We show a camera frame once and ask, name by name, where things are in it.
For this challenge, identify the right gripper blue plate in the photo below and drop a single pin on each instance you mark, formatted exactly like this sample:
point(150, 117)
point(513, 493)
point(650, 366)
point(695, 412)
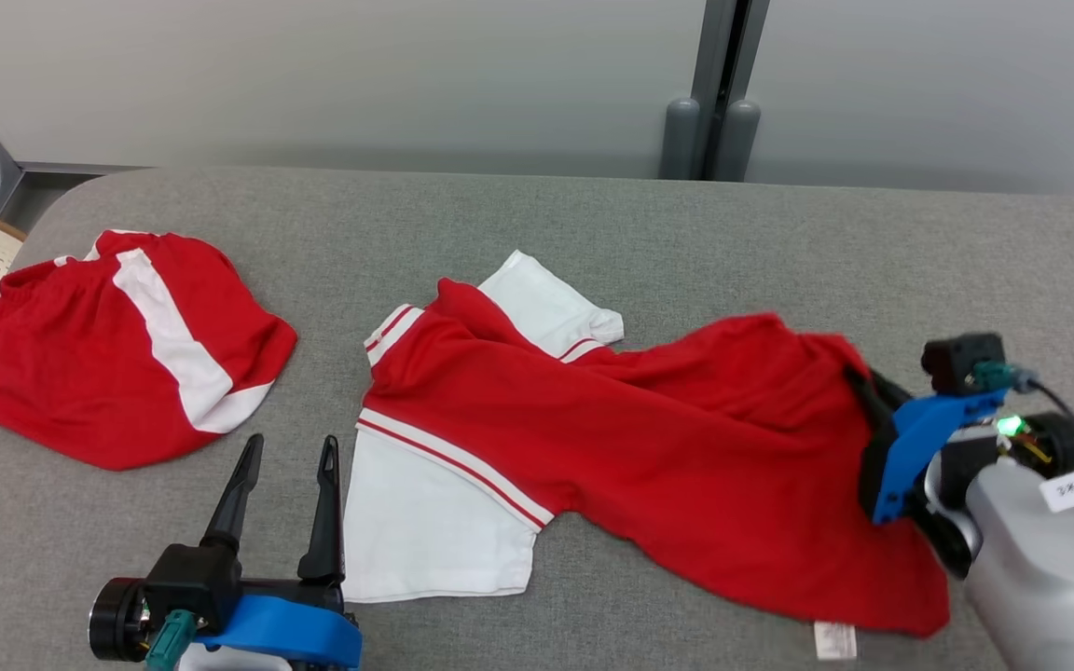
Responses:
point(910, 447)

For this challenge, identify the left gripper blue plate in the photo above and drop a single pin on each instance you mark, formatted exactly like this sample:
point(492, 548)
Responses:
point(285, 629)

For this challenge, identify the red jersey with white sleeves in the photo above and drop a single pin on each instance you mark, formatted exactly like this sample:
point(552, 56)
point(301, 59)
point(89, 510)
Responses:
point(686, 447)

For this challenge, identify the red shorts with white stripe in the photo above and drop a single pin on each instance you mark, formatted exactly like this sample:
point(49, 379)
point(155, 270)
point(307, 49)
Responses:
point(61, 373)

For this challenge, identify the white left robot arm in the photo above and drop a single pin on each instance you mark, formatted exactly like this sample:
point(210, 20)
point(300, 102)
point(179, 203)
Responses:
point(239, 662)

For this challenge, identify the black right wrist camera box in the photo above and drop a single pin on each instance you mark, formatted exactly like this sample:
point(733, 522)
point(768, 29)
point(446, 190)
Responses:
point(956, 362)

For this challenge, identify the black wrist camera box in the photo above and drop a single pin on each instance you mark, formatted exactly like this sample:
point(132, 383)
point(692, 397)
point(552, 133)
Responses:
point(956, 362)
point(187, 582)

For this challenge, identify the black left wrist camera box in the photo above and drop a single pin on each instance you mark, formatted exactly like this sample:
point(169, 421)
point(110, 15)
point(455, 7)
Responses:
point(187, 582)

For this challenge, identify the grey partition post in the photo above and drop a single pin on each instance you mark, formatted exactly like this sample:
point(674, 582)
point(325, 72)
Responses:
point(681, 140)

